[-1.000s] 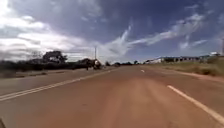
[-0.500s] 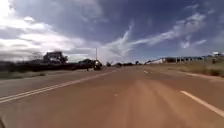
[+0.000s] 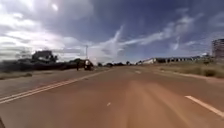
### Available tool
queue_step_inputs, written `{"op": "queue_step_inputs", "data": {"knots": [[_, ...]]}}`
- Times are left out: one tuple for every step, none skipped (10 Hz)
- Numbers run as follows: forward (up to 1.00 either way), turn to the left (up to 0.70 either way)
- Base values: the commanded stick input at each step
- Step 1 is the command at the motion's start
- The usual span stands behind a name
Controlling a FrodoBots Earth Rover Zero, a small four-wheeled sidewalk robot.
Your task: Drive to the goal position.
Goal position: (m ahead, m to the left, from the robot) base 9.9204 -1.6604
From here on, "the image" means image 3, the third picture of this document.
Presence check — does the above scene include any double white edge line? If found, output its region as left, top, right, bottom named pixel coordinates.
left=0, top=68, right=114, bottom=105

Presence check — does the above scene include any utility pole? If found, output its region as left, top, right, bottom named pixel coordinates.
left=84, top=44, right=90, bottom=62

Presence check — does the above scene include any row of dark trees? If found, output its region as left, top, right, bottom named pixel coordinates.
left=0, top=50, right=88, bottom=74

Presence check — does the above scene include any reddish brown asphalt road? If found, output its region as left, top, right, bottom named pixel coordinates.
left=0, top=65, right=224, bottom=128

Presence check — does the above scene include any long low building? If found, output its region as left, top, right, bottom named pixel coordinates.
left=137, top=55, right=212, bottom=66

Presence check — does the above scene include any dry grass strip with bushes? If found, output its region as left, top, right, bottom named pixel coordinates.
left=139, top=59, right=224, bottom=80

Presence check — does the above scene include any dry grass verge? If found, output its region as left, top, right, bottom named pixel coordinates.
left=0, top=68, right=81, bottom=81

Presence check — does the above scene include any white dashed lane line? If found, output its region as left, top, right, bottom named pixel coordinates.
left=133, top=69, right=224, bottom=119

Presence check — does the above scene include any dark vehicle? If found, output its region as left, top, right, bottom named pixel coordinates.
left=83, top=59, right=95, bottom=72

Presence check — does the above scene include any tall multistorey building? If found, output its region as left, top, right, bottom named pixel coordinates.
left=211, top=38, right=224, bottom=60

